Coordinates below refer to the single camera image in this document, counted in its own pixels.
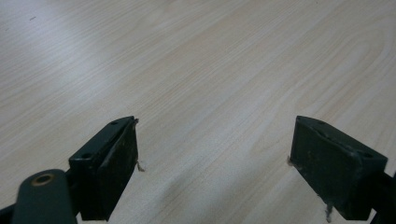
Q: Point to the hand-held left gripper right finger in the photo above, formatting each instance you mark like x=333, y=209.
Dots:
x=333, y=168

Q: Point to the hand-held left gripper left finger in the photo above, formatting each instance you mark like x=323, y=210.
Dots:
x=106, y=168

